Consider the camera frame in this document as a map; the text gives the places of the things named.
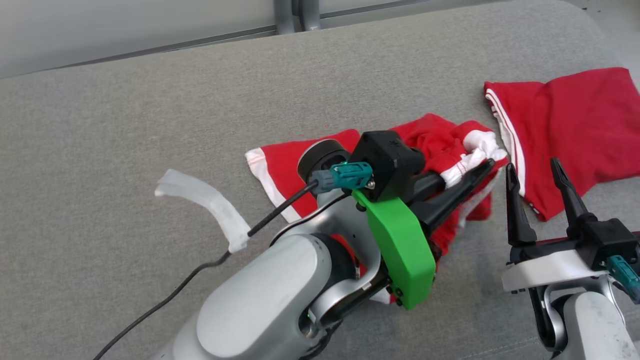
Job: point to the red shorts with white lining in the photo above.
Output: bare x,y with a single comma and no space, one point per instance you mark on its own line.
575,125

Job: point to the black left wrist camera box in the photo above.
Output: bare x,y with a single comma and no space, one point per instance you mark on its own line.
387,160

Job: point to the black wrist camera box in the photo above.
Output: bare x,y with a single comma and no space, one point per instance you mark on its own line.
610,242
387,160

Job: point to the red shirt with white trim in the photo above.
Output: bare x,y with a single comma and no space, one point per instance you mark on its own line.
285,160

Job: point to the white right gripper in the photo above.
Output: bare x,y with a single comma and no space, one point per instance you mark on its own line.
550,267

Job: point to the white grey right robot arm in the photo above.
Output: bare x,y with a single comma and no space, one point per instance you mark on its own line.
595,325

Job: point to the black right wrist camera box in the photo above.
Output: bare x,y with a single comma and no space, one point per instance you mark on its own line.
610,242

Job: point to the grey fabric sofa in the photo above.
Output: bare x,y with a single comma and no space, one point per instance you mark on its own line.
125,115

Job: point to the white translucent tape strip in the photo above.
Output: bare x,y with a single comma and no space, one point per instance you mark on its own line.
210,200

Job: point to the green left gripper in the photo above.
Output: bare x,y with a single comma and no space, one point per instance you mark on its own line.
405,255

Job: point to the grey metal post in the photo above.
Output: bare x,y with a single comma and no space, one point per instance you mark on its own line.
284,15
310,14

